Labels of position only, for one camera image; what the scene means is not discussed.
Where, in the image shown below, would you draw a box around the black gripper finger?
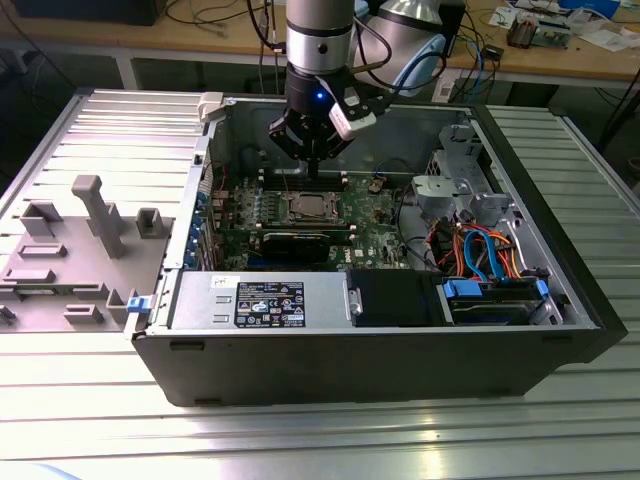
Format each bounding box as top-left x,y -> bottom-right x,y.
312,129 -> 355,180
267,110 -> 315,180

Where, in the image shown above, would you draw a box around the silver CPU plate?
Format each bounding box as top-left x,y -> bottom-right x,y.
295,195 -> 329,216

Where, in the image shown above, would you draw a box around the black RAM slot bank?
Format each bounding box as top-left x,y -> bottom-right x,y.
257,222 -> 354,235
262,172 -> 347,194

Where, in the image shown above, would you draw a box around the green motherboard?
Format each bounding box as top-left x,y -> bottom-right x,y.
209,172 -> 416,274

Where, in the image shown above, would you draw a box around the black graphics card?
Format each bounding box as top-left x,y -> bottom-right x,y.
259,229 -> 334,264

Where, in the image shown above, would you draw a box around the silver drive bay cage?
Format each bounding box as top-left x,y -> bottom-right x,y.
424,122 -> 494,184

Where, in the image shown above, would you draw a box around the long wooden desk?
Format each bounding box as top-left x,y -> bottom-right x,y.
0,0 -> 640,84

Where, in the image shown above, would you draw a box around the black tower box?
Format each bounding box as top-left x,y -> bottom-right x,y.
439,0 -> 470,60

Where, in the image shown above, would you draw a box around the silver power supply with label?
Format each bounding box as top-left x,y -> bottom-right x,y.
167,271 -> 352,331

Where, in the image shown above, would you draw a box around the hard disk in blue carrier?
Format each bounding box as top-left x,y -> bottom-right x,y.
435,277 -> 551,327

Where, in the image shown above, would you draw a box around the copper heat sink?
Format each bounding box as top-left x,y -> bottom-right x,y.
506,13 -> 540,50

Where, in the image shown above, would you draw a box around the black open PC case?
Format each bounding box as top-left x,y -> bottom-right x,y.
122,92 -> 629,409

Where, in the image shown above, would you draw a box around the black monitor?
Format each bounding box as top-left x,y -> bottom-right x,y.
9,0 -> 161,27

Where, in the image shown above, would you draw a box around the green circuit board device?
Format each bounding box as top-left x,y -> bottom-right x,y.
537,18 -> 574,50

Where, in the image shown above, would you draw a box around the grey plastic parts rack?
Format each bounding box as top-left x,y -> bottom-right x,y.
0,174 -> 176,334

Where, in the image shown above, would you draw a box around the blue box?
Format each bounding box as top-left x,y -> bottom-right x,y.
558,0 -> 621,16

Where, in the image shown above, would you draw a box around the white paper sheets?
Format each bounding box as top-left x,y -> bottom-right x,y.
582,28 -> 639,52

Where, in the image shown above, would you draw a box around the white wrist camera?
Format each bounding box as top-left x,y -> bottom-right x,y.
327,85 -> 379,142

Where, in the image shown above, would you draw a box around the black camera cable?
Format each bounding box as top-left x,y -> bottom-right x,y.
349,14 -> 450,97

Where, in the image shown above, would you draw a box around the silver metal bracket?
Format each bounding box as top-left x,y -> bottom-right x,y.
412,174 -> 516,226

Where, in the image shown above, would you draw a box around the blue flat data wire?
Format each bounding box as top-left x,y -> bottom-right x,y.
479,230 -> 507,285
462,227 -> 489,281

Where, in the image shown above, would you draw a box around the orange power wire bundle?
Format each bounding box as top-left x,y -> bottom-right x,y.
487,227 -> 526,279

